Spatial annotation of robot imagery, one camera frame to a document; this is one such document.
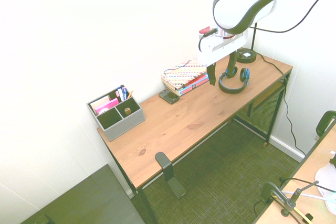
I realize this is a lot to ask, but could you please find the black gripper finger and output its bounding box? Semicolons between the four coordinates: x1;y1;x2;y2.
206;62;217;87
226;50;239;78

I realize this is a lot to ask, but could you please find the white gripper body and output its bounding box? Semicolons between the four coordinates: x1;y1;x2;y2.
196;28;249;66

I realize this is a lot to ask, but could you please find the black headphone with blue trim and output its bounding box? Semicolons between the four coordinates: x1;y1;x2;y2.
218;67;251;95

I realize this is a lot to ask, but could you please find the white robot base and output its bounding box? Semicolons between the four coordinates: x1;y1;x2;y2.
314;150;336;196

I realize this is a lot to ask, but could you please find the black headphone hanger hook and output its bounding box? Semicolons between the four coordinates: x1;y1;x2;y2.
154;152;187;200

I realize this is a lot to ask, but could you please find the red book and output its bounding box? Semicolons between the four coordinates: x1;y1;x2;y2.
181;73;209;89

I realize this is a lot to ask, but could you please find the black desk lamp base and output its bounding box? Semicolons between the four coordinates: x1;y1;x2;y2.
236;22;258;64

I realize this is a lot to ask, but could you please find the blue book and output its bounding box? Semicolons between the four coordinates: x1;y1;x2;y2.
175;77;211;97

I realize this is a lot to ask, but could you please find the stack of colourful books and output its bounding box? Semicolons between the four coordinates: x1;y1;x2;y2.
161;59;208;90

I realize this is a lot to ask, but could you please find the black calculator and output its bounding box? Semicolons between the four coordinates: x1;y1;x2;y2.
158;90;181;105

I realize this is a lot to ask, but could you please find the grey desk organizer box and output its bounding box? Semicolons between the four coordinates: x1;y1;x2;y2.
86;85;146;142

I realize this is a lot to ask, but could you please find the black table clamp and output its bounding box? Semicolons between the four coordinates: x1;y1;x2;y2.
315;110;336;141
253;180;290;218

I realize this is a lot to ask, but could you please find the pink sticky note pad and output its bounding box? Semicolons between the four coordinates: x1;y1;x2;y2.
94;98;120;116

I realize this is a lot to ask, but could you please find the beige note pad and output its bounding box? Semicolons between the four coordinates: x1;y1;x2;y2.
90;94;111;110

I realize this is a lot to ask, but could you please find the light wooden robot table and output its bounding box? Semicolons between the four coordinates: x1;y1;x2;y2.
255;129;336;224

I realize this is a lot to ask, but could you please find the dark grey cabinet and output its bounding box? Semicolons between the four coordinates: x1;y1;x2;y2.
19;163;146;224

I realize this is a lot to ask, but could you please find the red black wrist camera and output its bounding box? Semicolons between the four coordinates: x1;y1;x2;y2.
198;26;219;39

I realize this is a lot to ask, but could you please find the wooden desk with black frame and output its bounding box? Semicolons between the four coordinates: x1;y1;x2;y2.
96;54;293;224

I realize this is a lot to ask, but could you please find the black lamp power cable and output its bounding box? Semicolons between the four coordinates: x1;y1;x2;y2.
255;52;307;157

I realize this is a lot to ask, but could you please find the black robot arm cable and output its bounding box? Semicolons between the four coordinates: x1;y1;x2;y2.
249;0;336;34

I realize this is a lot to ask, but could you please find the small black camera stand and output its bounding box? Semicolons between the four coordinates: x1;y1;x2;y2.
279;180;320;217

